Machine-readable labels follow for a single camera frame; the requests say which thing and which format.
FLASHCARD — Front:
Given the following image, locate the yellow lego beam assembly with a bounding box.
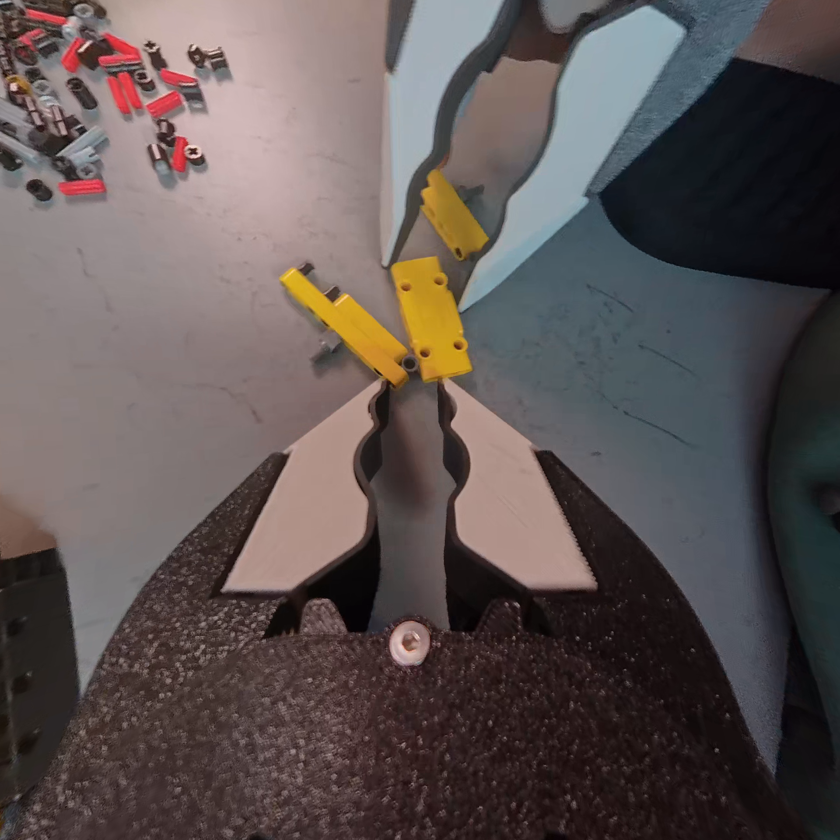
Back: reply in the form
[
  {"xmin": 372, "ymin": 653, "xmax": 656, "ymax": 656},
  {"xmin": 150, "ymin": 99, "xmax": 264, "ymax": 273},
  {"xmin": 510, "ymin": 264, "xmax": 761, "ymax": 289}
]
[
  {"xmin": 420, "ymin": 168, "xmax": 491, "ymax": 262},
  {"xmin": 279, "ymin": 261, "xmax": 421, "ymax": 389}
]

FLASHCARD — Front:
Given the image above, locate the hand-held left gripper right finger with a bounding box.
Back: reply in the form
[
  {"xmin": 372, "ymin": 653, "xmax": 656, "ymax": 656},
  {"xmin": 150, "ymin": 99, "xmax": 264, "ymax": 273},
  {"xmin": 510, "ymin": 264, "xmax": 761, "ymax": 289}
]
[{"xmin": 436, "ymin": 379, "xmax": 601, "ymax": 632}]

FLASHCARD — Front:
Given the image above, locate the person's green hoodie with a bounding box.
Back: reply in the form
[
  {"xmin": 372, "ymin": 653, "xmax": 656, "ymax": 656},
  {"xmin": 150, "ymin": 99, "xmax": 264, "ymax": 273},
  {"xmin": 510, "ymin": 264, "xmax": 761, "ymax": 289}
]
[{"xmin": 768, "ymin": 315, "xmax": 840, "ymax": 788}]

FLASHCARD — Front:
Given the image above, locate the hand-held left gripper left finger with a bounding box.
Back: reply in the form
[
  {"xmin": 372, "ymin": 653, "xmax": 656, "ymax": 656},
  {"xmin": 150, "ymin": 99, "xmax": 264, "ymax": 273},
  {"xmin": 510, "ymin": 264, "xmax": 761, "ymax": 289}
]
[{"xmin": 220, "ymin": 379, "xmax": 392, "ymax": 632}]

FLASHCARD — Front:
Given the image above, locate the black padded wrist rest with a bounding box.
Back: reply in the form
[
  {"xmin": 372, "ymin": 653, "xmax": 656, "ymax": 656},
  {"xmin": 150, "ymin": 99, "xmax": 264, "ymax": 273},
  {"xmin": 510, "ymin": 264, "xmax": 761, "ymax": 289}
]
[{"xmin": 600, "ymin": 58, "xmax": 840, "ymax": 290}]

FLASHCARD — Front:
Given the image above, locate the yellow lego panel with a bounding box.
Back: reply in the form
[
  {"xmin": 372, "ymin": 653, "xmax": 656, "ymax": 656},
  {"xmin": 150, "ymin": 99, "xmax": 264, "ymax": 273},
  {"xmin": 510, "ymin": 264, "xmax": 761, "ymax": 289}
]
[{"xmin": 390, "ymin": 256, "xmax": 473, "ymax": 383}]

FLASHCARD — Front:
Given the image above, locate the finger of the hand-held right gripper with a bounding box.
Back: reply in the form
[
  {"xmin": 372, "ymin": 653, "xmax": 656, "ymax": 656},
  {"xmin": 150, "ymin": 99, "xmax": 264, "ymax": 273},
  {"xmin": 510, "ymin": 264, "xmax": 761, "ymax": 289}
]
[
  {"xmin": 381, "ymin": 0, "xmax": 526, "ymax": 270},
  {"xmin": 456, "ymin": 5, "xmax": 688, "ymax": 314}
]

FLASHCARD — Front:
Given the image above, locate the pile of small lego parts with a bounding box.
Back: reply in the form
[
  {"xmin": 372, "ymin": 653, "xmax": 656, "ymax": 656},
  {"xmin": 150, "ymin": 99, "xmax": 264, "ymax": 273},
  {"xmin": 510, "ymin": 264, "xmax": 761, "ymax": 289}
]
[{"xmin": 0, "ymin": 0, "xmax": 231, "ymax": 201}]

